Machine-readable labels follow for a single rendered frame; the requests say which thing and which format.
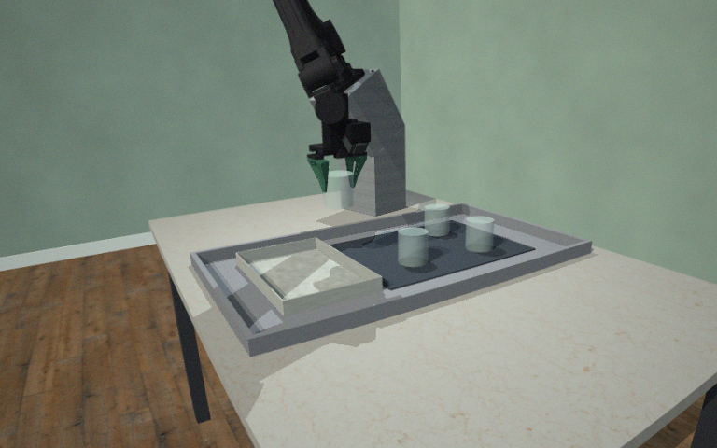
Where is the white shallow tray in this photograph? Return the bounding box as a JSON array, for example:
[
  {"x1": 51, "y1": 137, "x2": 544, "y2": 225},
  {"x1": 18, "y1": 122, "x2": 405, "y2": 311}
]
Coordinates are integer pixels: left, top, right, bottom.
[{"x1": 236, "y1": 238, "x2": 383, "y2": 316}]

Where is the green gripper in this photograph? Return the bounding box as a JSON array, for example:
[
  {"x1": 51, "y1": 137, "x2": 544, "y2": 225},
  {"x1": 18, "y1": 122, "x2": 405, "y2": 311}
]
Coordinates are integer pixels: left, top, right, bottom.
[{"x1": 307, "y1": 143, "x2": 367, "y2": 192}]

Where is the clear glass jar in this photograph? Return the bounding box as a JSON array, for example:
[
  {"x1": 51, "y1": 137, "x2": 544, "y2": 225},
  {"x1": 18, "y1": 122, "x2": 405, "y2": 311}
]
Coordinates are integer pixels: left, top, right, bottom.
[
  {"x1": 324, "y1": 171, "x2": 354, "y2": 209},
  {"x1": 465, "y1": 216, "x2": 494, "y2": 252},
  {"x1": 425, "y1": 204, "x2": 450, "y2": 236},
  {"x1": 398, "y1": 227, "x2": 429, "y2": 267}
]

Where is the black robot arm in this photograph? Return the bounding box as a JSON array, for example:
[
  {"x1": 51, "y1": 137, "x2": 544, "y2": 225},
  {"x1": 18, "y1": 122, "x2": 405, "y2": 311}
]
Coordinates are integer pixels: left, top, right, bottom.
[{"x1": 273, "y1": 0, "x2": 371, "y2": 154}]

